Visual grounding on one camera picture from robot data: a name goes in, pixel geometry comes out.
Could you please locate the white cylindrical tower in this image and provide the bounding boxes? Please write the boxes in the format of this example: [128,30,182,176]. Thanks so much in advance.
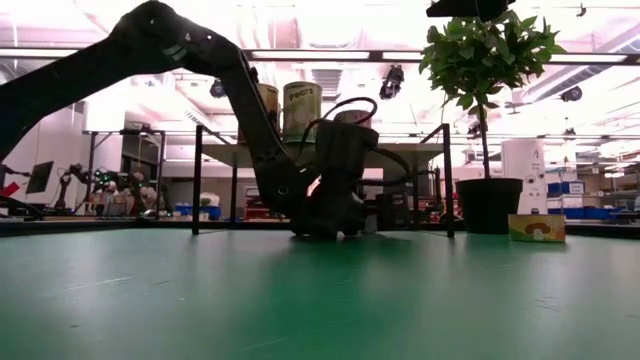
[500,138,549,216]

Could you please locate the green table mat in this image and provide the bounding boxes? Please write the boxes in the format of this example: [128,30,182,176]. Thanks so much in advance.
[0,227,640,360]

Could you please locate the small black monitor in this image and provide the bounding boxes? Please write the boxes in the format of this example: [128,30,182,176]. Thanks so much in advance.
[25,160,55,195]

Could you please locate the tall corn can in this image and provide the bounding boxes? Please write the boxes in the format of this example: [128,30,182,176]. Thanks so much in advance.
[256,82,281,144]

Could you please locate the black left wrist camera cable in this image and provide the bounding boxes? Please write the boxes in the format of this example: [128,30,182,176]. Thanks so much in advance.
[297,95,414,189]

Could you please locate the black ceiling-mounted camera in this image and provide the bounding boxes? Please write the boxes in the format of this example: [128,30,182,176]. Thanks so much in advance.
[378,64,406,101]
[208,78,230,100]
[559,85,585,104]

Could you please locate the short can purple label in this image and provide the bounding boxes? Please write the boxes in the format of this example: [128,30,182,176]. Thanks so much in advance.
[333,108,374,126]

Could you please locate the black rack frame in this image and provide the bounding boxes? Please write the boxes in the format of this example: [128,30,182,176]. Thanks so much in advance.
[82,128,167,219]

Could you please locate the red storage bins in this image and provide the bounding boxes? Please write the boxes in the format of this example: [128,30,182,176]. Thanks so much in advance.
[244,187,274,220]

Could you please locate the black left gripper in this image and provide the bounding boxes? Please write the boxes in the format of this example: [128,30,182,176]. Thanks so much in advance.
[291,119,380,240]

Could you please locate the blue storage bins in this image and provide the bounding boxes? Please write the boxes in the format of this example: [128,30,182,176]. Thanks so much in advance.
[547,179,640,221]

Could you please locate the tall green pears can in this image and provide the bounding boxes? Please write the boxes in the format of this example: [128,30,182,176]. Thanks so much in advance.
[282,80,324,145]

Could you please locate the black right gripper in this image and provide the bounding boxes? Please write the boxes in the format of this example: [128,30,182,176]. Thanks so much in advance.
[426,0,517,23]

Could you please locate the blue crate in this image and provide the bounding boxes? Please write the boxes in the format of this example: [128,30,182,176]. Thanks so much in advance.
[174,203,224,221]

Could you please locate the short mushroom can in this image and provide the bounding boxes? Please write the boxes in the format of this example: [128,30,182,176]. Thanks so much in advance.
[507,213,567,244]

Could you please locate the long ceiling light bar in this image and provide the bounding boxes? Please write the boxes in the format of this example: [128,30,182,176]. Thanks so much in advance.
[0,47,640,66]

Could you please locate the green potted plant black pot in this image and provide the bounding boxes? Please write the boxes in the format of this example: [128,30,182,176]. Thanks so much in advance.
[418,9,569,236]

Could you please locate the wooden shelf black legs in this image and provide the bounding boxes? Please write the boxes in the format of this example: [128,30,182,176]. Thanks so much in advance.
[191,122,456,239]

